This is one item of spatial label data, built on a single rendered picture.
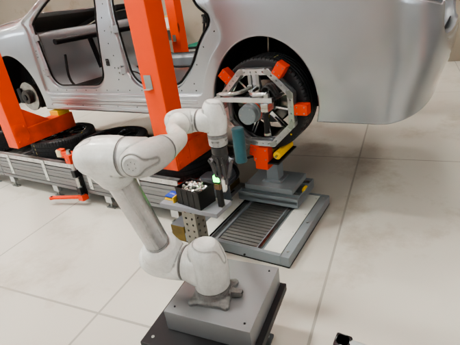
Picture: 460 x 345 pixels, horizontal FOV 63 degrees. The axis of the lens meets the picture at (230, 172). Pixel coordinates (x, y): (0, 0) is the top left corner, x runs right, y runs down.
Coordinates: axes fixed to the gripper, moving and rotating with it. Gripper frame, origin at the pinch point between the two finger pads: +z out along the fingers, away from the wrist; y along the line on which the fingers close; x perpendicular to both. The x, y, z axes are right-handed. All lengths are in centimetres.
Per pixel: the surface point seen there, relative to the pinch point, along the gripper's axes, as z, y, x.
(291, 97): -18, 21, 87
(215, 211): 30.8, -16.5, 23.4
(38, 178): 61, -241, 116
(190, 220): 42, -37, 30
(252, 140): 15, -9, 95
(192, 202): 26.7, -31.9, 26.2
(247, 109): -13, -7, 79
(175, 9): -72, -178, 376
